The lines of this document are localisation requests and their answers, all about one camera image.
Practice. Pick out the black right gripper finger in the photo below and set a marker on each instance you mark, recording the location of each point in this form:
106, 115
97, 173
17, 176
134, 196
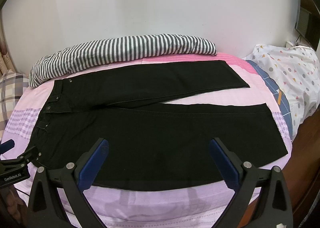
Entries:
29, 155

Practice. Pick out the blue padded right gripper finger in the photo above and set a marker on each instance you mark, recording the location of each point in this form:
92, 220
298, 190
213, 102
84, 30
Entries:
6, 146

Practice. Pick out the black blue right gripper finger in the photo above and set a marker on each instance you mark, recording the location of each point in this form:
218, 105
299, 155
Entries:
45, 208
273, 208

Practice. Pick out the black pants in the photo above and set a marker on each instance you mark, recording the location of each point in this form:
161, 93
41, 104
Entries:
155, 145

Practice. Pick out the plaid pillow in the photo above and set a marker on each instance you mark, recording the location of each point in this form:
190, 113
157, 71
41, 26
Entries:
13, 85

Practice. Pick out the pink purple bed sheet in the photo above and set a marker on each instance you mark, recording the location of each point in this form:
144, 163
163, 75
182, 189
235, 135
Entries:
175, 208

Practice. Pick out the brown curtain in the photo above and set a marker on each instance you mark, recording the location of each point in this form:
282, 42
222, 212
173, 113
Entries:
6, 62

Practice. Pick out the grey white striped blanket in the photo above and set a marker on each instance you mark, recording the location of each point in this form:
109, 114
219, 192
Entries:
123, 49

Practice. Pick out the white patterned quilt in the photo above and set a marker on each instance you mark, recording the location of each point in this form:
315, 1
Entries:
296, 71

